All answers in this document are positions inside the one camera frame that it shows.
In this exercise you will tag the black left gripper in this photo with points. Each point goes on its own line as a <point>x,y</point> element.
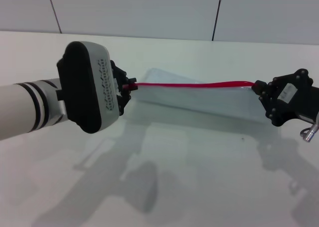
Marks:
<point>119,82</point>

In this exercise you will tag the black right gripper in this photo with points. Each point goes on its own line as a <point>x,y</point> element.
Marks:
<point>299,107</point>

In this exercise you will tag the clear document bag red zip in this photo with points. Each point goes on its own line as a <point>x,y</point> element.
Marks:
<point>199,100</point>

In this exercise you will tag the handwritten white tape label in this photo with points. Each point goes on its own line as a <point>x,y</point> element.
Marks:
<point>288,92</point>

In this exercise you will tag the black vertical wall strip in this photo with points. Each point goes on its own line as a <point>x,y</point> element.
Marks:
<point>216,20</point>

